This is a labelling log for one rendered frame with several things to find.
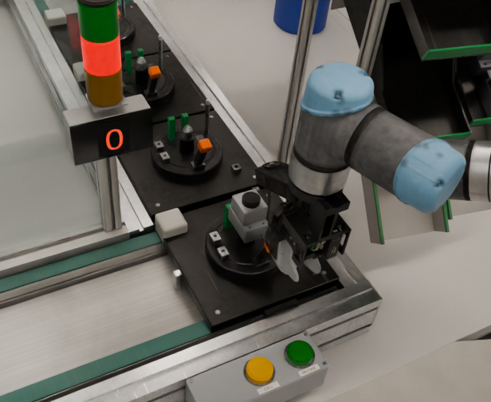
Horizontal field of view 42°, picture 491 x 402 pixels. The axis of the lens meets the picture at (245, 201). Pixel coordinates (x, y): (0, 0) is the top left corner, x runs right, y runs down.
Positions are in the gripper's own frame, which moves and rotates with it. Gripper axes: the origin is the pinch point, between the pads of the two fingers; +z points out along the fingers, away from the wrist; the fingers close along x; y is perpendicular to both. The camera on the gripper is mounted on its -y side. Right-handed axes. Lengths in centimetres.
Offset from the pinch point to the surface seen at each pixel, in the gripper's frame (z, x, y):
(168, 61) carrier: 11, 10, -70
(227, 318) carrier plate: 9.9, -8.9, -0.4
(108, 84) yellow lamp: -22.5, -18.9, -22.0
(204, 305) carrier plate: 9.9, -11.2, -4.1
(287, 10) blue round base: 15, 54, -88
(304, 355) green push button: 9.5, -1.3, 10.4
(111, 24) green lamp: -31.2, -17.8, -22.3
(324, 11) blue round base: 15, 64, -84
